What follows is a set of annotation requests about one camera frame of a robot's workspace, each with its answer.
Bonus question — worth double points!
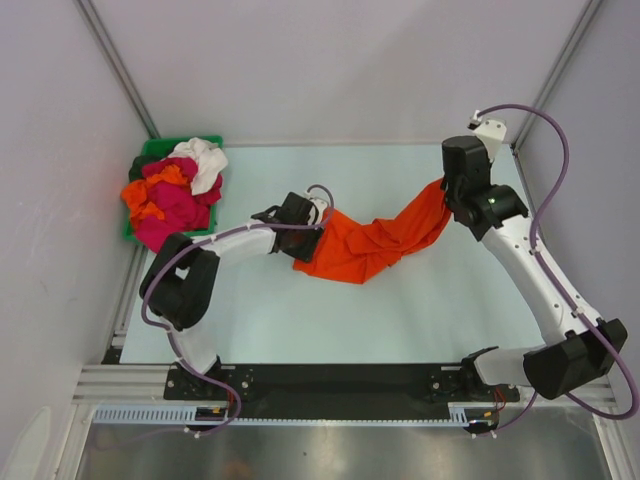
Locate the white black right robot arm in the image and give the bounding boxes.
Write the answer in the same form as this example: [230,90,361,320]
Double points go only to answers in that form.
[441,136,628,401]

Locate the green plastic bin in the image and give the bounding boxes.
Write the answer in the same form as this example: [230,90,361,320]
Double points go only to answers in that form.
[123,136,223,244]

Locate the dark green t-shirt in bin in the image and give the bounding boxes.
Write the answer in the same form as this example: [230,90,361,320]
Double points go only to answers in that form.
[128,155,160,182]

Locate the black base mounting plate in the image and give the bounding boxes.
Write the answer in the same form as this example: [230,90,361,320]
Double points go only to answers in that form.
[163,363,520,421]

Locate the slotted grey cable duct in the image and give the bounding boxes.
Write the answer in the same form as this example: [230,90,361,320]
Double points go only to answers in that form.
[93,404,496,427]

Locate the magenta t-shirt in bin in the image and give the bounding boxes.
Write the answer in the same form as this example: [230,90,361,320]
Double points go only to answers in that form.
[132,157,223,253]

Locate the orange t-shirt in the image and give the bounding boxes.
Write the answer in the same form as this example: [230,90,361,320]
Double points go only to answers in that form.
[120,163,189,231]
[293,180,451,285]

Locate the white t-shirt in bin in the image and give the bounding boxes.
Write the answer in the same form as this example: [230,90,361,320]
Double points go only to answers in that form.
[168,137,228,195]

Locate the orange t-shirt in bin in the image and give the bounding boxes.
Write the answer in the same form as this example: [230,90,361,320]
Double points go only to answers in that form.
[120,163,189,231]

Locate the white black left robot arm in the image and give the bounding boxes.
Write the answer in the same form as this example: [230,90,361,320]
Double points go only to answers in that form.
[139,184,335,400]

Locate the aluminium frame rail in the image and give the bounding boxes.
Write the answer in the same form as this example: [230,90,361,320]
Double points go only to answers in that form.
[71,364,617,407]

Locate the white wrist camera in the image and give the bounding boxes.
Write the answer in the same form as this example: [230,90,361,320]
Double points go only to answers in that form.
[468,111,507,163]
[306,194,330,225]

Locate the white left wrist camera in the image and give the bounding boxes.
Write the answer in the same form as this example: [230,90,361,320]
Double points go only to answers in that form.
[306,194,330,225]

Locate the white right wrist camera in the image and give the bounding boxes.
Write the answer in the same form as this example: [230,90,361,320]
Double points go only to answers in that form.
[468,111,507,163]

